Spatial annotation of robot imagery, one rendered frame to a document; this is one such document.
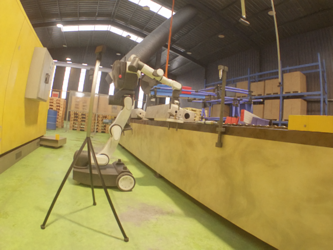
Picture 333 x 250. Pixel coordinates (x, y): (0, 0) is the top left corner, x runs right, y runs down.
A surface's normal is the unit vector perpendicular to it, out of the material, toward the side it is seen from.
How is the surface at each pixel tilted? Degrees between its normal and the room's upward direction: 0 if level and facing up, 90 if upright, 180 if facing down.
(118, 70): 89
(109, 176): 90
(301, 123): 90
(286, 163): 90
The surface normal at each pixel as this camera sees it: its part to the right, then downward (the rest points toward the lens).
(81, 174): 0.07, 0.00
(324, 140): -0.90, -0.10
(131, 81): 0.44, 0.23
